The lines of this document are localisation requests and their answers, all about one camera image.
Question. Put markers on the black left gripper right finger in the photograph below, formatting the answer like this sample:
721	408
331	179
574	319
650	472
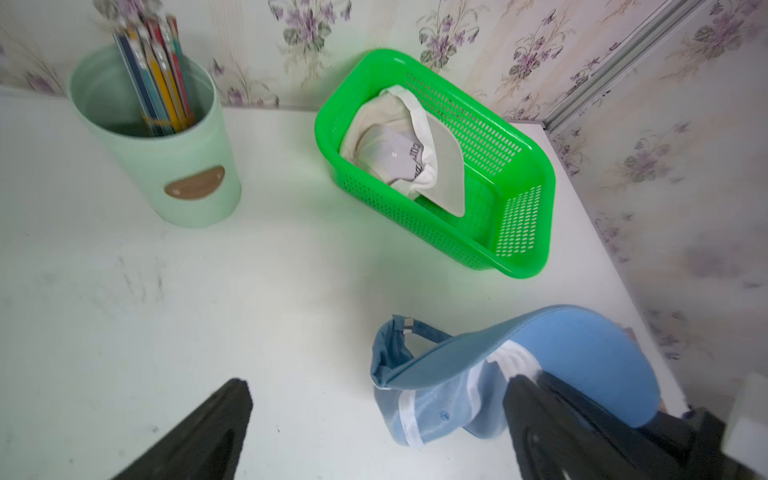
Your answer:
560	433

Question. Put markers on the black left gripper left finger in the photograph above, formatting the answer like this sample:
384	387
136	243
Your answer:
205	445

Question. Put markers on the light blue baseball cap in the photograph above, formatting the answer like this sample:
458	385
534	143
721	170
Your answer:
428	383

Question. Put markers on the beige baseball cap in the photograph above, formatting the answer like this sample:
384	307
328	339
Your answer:
394	139

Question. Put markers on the mint green pencil cup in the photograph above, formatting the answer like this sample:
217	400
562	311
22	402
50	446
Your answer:
189	178

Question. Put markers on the green plastic basket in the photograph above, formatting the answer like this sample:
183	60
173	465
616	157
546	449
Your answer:
509	181

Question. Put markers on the bundle of coloured pencils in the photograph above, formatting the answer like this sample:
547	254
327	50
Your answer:
152	53

